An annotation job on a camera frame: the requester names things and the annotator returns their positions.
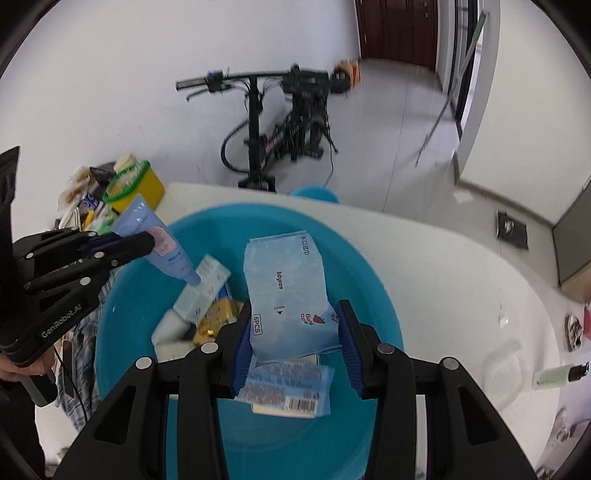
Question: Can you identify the small white cube box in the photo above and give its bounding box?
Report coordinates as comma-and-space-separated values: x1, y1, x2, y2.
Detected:
151, 308, 191, 344

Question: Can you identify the brown and blue box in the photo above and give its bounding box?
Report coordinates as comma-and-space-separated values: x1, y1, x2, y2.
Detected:
194, 286, 245, 347

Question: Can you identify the grey metal pole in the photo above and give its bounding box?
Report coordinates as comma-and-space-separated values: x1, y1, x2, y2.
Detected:
414, 9, 491, 167

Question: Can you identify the light blue wipes packet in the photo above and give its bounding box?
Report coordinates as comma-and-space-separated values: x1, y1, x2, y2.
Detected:
238, 360, 335, 418

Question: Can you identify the light blue wet wipes pack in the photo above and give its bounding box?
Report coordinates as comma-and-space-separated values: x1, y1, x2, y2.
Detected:
243, 230, 345, 367

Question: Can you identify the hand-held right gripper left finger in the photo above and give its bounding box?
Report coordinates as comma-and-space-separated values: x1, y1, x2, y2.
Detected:
53, 300, 254, 480

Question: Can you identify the white slim box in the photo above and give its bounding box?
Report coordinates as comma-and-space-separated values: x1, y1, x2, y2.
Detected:
173, 254, 232, 324

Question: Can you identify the yellow container with green lid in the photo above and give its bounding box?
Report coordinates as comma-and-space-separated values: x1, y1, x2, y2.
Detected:
102, 159, 165, 215

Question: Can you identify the light blue tube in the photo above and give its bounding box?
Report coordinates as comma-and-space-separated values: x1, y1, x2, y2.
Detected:
111, 194, 201, 284

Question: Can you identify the blue plastic stool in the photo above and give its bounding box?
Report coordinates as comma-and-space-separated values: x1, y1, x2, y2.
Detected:
290, 185, 341, 205

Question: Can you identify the person's left hand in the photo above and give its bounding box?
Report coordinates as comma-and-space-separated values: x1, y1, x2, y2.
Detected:
0, 353, 51, 381

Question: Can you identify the black printed bag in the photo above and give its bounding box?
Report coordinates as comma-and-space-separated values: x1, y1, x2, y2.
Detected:
495, 210, 529, 250

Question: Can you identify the large white cube box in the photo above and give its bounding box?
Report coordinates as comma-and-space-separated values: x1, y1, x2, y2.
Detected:
154, 342, 204, 365

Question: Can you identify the dark brown door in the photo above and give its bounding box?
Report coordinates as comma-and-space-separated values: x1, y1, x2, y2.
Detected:
355, 0, 439, 72

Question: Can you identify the blue plaid shirt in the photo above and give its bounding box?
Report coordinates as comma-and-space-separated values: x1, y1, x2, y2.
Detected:
60, 295, 112, 421

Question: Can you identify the clear snack bag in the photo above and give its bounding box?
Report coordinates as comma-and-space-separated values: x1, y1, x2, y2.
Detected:
59, 166, 93, 204

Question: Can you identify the green tissue box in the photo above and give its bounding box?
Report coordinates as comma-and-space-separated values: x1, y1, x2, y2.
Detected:
85, 205, 123, 234

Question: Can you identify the black framed glass door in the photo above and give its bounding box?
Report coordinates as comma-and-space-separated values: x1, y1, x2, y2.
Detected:
436, 0, 483, 139

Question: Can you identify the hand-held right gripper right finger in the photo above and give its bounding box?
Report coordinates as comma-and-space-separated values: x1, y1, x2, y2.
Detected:
336, 299, 539, 480

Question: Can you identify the pale green pump bottle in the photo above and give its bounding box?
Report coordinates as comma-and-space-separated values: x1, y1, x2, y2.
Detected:
532, 362, 591, 391

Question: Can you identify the blue plastic basin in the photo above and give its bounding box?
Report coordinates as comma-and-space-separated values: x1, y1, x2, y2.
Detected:
95, 203, 404, 480

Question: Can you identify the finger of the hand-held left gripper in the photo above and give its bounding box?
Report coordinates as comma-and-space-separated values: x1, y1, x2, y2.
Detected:
23, 231, 156, 296
13, 227, 122, 274

